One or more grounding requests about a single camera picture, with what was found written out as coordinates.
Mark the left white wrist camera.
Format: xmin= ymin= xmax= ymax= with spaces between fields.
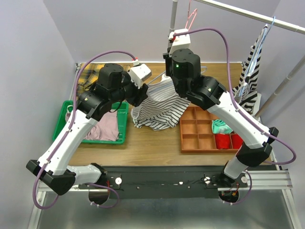
xmin=129 ymin=58 xmax=152 ymax=88

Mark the red cloth right compartment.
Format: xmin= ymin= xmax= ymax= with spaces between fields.
xmin=231 ymin=134 xmax=244 ymax=149

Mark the yellow plaid shirt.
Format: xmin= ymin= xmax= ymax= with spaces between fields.
xmin=77 ymin=63 xmax=104 ymax=96

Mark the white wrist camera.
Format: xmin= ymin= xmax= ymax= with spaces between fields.
xmin=168 ymin=28 xmax=191 ymax=57
xmin=129 ymin=58 xmax=152 ymax=88

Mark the mauve pink garment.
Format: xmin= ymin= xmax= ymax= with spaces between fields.
xmin=71 ymin=110 xmax=119 ymax=142

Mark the white black striped tank top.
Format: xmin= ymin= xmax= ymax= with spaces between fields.
xmin=131 ymin=74 xmax=190 ymax=131

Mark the purple cable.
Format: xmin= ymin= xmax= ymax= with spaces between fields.
xmin=188 ymin=28 xmax=297 ymax=208
xmin=32 ymin=50 xmax=139 ymax=210

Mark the brown wooden compartment box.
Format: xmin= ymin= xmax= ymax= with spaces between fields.
xmin=180 ymin=106 xmax=238 ymax=154

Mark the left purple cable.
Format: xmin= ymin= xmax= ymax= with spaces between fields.
xmin=32 ymin=50 xmax=139 ymax=210

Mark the red cloth left compartment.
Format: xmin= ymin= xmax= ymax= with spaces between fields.
xmin=214 ymin=134 xmax=231 ymax=150

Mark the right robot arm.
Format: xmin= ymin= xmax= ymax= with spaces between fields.
xmin=163 ymin=48 xmax=278 ymax=187

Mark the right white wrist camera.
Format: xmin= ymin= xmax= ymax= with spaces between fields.
xmin=168 ymin=28 xmax=191 ymax=57

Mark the pink wire hanger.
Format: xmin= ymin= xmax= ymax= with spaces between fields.
xmin=185 ymin=0 xmax=198 ymax=30

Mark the red cloth compartment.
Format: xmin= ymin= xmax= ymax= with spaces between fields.
xmin=231 ymin=134 xmax=244 ymax=149
xmin=214 ymin=134 xmax=231 ymax=150

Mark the wide striped hung tank top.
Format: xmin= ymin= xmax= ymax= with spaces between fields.
xmin=232 ymin=23 xmax=269 ymax=112

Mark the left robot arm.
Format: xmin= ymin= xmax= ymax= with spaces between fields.
xmin=26 ymin=63 xmax=152 ymax=196

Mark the blue hanger holding top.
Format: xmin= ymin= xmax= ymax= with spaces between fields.
xmin=235 ymin=16 xmax=275 ymax=103

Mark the green plastic tray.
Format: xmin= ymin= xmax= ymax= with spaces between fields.
xmin=52 ymin=100 xmax=129 ymax=145

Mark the mint green sock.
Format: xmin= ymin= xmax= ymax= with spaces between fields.
xmin=212 ymin=119 xmax=233 ymax=134

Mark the metal clothes rack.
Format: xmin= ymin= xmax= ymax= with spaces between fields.
xmin=169 ymin=0 xmax=305 ymax=121

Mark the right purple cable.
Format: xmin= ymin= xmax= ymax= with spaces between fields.
xmin=188 ymin=28 xmax=297 ymax=208

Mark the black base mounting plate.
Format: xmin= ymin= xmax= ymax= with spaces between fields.
xmin=78 ymin=166 xmax=253 ymax=200

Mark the blue wire hanger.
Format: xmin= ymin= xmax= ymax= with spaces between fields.
xmin=147 ymin=66 xmax=208 ymax=85

